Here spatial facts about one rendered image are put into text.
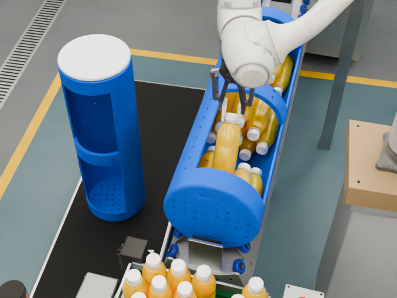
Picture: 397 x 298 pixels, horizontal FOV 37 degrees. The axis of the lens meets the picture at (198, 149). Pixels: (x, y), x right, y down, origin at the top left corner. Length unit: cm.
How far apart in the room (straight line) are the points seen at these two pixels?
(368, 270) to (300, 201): 100
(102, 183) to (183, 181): 142
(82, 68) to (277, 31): 110
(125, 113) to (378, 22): 251
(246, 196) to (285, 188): 160
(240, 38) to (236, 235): 64
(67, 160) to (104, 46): 114
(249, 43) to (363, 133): 82
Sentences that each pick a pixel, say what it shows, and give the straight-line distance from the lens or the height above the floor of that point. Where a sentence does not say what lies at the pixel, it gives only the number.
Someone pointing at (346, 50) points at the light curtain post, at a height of 69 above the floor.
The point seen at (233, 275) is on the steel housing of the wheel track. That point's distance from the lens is 176.
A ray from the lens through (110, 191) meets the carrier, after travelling 298.
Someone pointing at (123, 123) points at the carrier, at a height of 77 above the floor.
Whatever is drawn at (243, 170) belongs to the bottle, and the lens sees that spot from 177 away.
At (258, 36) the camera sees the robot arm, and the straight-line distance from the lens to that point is 132.
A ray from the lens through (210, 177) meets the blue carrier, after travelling 161.
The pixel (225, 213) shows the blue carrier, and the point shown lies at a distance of 166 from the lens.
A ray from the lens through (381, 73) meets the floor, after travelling 402.
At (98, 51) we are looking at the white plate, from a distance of 235.
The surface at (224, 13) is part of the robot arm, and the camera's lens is 142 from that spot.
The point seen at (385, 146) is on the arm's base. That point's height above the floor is 110.
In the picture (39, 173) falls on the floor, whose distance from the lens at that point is 334.
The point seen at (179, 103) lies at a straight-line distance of 340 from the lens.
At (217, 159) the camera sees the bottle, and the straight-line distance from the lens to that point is 171.
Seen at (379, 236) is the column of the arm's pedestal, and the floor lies 83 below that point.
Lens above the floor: 246
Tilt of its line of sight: 47 degrees down
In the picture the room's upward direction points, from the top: straight up
